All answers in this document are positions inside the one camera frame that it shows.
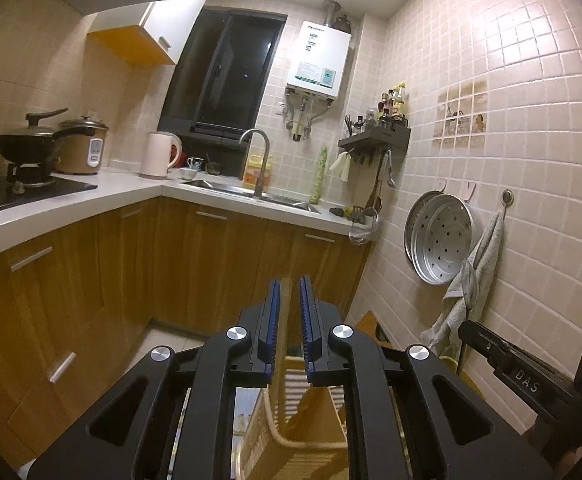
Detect white hanging cloth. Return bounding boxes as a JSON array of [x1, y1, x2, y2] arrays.
[[329, 151, 355, 181]]

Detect round perforated steel steamer tray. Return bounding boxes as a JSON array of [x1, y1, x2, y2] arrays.
[[403, 191, 477, 285]]

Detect hanging wooden handled ladle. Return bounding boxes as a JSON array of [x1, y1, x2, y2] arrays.
[[365, 160, 385, 213]]

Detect yellow detergent bottle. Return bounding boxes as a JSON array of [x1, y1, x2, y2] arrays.
[[242, 154, 274, 191]]

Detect yellow slatted plastic utensil basket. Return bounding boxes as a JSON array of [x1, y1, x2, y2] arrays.
[[236, 354, 349, 480]]

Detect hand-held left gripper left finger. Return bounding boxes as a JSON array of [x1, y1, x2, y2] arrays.
[[26, 280, 284, 480]]

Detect steel sink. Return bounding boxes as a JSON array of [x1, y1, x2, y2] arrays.
[[178, 178, 322, 216]]

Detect green hanging scrubber strip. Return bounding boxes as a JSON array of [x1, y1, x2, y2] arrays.
[[309, 146, 328, 206]]

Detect white kitchen countertop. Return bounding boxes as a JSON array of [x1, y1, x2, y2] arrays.
[[0, 164, 372, 268]]

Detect brown rice cooker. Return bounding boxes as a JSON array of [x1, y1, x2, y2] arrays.
[[53, 116, 110, 176]]

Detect steel gooseneck faucet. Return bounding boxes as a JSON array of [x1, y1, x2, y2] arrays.
[[238, 129, 271, 199]]

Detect water heater pipes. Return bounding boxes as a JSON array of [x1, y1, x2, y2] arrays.
[[277, 87, 335, 143]]

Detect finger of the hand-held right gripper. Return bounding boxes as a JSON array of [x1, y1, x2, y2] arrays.
[[458, 320, 580, 412]]

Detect white and yellow wall cabinet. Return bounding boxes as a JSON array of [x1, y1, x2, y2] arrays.
[[87, 0, 213, 67]]

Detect black gas stove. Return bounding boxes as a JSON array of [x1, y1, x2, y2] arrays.
[[0, 161, 100, 221]]

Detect black wall shelf rack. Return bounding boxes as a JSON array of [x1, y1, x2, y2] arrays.
[[337, 127, 412, 166]]

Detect dark framed window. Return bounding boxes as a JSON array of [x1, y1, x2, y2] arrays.
[[157, 6, 289, 147]]

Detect white wall water heater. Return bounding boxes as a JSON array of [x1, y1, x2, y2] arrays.
[[286, 20, 356, 98]]

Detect grey hanging towel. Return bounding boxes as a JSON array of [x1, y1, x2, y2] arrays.
[[419, 210, 505, 361]]

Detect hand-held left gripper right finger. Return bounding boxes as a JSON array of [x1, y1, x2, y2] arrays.
[[298, 275, 555, 480]]

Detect pale pink electric kettle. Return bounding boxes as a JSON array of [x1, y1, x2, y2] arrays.
[[139, 131, 183, 180]]

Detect row of condiment bottles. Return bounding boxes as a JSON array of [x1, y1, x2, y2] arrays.
[[365, 82, 410, 131]]

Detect black wok with lid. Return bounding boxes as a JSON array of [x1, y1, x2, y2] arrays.
[[0, 107, 70, 164]]

